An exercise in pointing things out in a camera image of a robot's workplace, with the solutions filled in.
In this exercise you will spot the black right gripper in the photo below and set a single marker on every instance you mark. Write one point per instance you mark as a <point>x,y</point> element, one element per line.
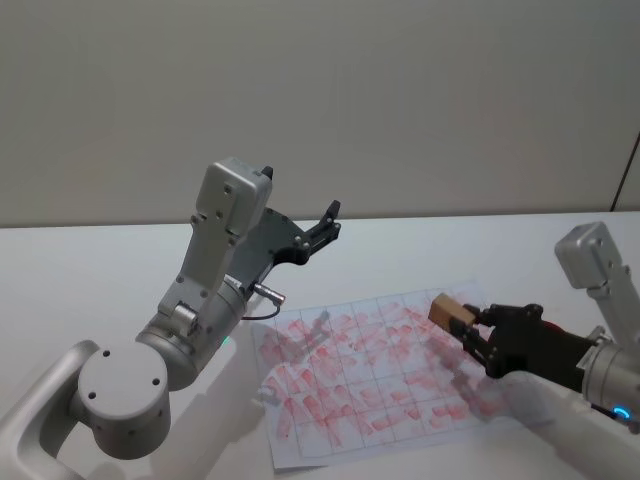
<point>530,345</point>

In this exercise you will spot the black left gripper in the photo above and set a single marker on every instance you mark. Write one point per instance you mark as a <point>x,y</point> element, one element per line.
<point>275,240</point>

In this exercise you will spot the small wooden stamp block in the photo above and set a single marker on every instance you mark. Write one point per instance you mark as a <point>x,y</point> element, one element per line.
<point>450,312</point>

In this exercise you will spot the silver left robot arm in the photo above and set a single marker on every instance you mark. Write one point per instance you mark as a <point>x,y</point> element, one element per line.
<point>120,395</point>

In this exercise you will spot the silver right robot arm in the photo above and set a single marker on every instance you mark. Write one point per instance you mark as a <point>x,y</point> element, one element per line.
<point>592,255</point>

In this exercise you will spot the white paper with red stamps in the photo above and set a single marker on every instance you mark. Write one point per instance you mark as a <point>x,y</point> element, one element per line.
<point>350,380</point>

